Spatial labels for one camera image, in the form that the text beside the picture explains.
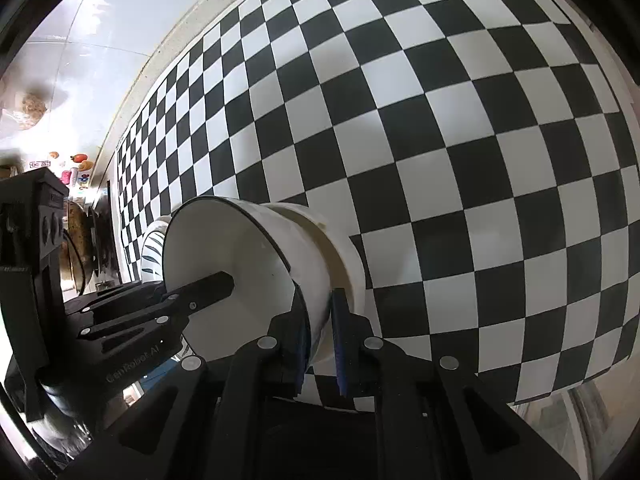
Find white bowl with dark rim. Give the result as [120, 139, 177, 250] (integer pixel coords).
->
[162, 196, 333, 363]

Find black striped plate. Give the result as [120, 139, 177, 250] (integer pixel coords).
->
[140, 215, 173, 286]

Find black gas stove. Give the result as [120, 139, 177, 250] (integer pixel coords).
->
[90, 180, 121, 286]

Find colourful wall stickers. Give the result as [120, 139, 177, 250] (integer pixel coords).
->
[30, 152, 96, 186]

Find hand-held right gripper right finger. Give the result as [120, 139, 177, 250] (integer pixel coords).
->
[330, 287, 582, 480]

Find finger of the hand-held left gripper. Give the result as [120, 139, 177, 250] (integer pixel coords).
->
[65, 281, 169, 324]
[77, 271, 235, 350]

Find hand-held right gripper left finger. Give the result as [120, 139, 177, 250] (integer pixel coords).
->
[65, 285, 311, 480]

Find black white checkered cloth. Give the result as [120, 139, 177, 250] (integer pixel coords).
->
[116, 0, 640, 406]

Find plastic bag with orange contents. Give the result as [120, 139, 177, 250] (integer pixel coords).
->
[0, 87, 51, 133]

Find dark wok with handle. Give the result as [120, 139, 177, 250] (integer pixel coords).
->
[60, 200, 101, 296]

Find plain white bowl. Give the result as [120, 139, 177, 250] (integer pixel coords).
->
[265, 202, 369, 316]

